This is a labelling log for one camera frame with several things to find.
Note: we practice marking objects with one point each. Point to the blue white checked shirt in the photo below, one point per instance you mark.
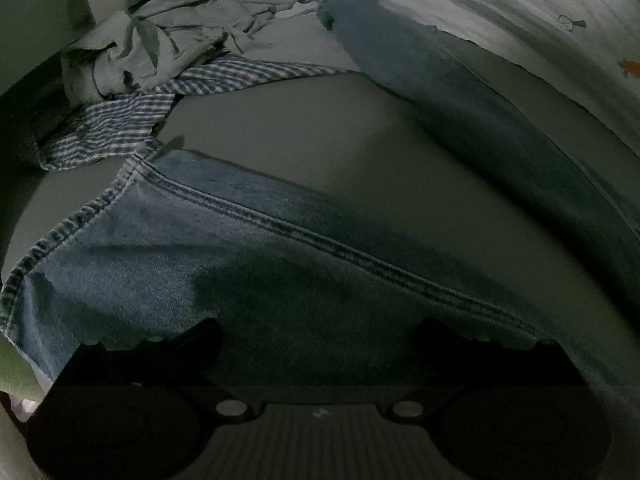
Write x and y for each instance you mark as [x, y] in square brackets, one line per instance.
[120, 120]

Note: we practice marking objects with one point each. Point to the blue denim jeans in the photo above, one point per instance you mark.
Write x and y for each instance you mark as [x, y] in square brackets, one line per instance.
[165, 260]

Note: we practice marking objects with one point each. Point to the green cloth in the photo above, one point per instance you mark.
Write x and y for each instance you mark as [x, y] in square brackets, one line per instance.
[17, 375]

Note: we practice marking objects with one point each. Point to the crumpled grey-green shirt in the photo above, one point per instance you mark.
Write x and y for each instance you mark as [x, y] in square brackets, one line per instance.
[165, 25]

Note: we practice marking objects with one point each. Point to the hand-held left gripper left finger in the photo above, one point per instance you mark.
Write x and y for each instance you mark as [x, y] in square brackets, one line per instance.
[202, 340]

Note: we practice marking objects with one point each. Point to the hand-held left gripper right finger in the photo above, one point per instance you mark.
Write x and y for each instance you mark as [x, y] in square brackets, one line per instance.
[437, 340]

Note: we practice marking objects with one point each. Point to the white printed blanket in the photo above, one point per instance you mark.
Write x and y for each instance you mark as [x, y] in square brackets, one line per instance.
[525, 5]

